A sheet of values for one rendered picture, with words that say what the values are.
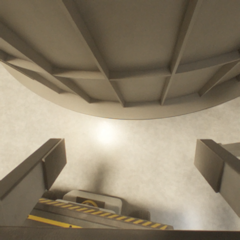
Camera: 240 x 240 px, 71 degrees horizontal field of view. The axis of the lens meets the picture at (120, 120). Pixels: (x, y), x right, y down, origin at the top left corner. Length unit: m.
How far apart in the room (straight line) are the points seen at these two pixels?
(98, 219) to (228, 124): 0.73
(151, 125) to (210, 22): 0.59
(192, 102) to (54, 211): 0.76
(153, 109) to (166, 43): 0.50
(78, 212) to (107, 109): 0.50
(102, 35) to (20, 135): 0.88
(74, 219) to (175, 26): 0.62
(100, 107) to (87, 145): 0.22
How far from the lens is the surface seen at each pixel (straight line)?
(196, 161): 0.17
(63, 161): 0.16
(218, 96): 0.96
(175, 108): 0.89
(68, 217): 0.66
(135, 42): 0.41
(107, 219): 0.62
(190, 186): 0.93
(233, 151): 0.76
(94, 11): 0.34
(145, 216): 0.81
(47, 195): 0.93
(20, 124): 1.16
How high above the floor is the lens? 0.88
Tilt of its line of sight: 77 degrees down
